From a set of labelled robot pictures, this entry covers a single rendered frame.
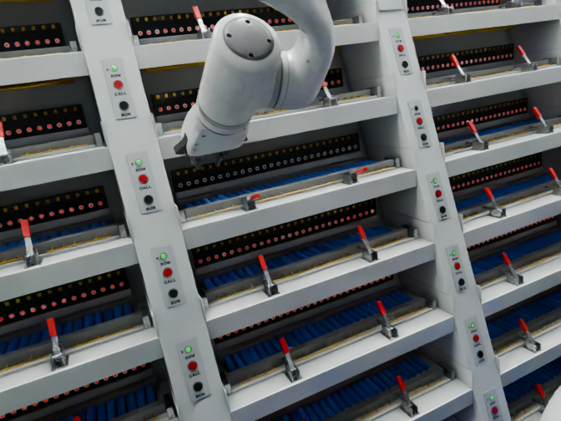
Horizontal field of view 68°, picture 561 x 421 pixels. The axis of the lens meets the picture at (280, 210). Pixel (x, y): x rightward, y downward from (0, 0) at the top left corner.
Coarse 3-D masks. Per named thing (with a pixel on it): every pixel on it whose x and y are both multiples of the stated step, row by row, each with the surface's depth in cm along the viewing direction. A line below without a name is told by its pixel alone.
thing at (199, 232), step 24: (288, 168) 114; (408, 168) 109; (192, 192) 104; (312, 192) 99; (336, 192) 99; (360, 192) 101; (384, 192) 104; (216, 216) 91; (240, 216) 90; (264, 216) 92; (288, 216) 95; (192, 240) 87; (216, 240) 89
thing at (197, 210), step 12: (360, 168) 107; (372, 168) 108; (384, 168) 110; (312, 180) 102; (324, 180) 103; (252, 192) 98; (264, 192) 97; (276, 192) 99; (288, 192) 100; (204, 204) 94; (216, 204) 93; (228, 204) 94; (240, 204) 96; (192, 216) 92
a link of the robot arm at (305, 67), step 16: (272, 0) 42; (288, 0) 42; (304, 0) 43; (320, 0) 45; (288, 16) 45; (304, 16) 44; (320, 16) 45; (304, 32) 47; (320, 32) 47; (304, 48) 51; (320, 48) 49; (288, 64) 54; (304, 64) 52; (320, 64) 51; (288, 80) 54; (304, 80) 54; (320, 80) 53; (288, 96) 55; (304, 96) 55
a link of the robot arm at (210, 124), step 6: (198, 102) 59; (198, 108) 60; (198, 114) 61; (204, 114) 59; (204, 120) 60; (210, 120) 59; (210, 126) 60; (216, 126) 60; (222, 126) 59; (228, 126) 59; (234, 126) 60; (240, 126) 61; (216, 132) 61; (222, 132) 61; (228, 132) 61; (234, 132) 61
